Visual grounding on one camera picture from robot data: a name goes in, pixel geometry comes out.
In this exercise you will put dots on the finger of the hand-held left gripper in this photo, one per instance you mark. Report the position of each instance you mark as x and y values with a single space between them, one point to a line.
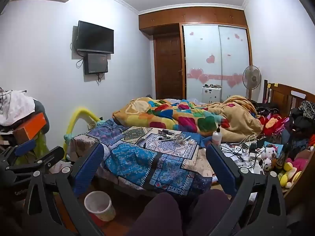
25 147
49 154

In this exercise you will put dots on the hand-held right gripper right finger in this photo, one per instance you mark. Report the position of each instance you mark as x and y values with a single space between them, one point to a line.
221 169

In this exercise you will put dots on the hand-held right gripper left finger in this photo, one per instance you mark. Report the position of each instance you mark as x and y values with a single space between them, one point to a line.
88 167

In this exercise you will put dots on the white paper waste bin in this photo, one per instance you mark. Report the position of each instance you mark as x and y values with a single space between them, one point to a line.
99 205

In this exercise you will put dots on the white gauze tape roll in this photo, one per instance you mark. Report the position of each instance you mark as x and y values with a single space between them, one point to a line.
180 138

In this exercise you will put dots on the green patterned cloth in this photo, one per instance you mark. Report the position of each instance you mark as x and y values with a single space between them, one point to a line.
40 143

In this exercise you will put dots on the white bag with red print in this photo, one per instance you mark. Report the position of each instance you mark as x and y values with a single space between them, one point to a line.
57 167

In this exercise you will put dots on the orange box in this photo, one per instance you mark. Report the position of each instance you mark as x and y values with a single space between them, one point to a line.
30 127

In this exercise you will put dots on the white pump bottle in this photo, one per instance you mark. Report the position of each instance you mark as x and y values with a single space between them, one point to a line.
217 136

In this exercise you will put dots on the dark grey cushion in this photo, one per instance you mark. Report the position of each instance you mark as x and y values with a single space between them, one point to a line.
41 109

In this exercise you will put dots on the person's right leg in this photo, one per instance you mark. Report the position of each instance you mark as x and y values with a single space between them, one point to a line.
209 209

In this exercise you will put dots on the person's leg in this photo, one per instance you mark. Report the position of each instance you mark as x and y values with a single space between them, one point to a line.
160 216
209 209

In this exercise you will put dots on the yellow foam tube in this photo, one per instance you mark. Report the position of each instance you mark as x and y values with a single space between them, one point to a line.
75 120

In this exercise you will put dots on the white cloth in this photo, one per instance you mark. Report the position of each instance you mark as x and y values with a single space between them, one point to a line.
14 105

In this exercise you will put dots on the blue patchwork bedsheet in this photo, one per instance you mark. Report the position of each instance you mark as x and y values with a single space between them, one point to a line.
147 159

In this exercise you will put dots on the flat black plastic piece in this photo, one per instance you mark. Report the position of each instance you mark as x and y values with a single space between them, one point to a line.
145 145

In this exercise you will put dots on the colourful heart blanket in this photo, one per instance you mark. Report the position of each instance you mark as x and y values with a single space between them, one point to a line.
187 116

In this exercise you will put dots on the yellow plush toy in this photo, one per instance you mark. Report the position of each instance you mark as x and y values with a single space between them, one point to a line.
288 174

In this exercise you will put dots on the red plush toy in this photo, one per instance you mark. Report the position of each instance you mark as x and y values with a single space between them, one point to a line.
273 125

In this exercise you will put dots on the person's left leg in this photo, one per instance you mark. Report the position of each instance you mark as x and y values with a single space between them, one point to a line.
160 216

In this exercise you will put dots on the standing fan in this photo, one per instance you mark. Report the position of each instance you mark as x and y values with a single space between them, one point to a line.
251 78

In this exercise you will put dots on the pile of dark clothes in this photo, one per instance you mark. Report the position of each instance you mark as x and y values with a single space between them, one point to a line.
301 116

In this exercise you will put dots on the wardrobe with heart stickers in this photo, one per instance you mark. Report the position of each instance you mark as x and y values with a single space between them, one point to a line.
216 61

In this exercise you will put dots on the brown wooden door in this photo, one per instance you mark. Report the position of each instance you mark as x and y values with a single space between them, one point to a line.
168 66

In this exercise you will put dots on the wooden overhead cabinet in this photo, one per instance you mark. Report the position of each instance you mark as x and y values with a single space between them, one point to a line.
192 17

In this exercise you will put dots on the wooden bed frame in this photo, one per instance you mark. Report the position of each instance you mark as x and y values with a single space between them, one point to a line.
286 98

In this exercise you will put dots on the black wall speaker box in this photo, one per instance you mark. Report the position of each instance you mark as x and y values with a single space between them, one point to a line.
96 63

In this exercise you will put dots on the black wall television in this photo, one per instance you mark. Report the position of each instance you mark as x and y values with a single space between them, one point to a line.
94 37

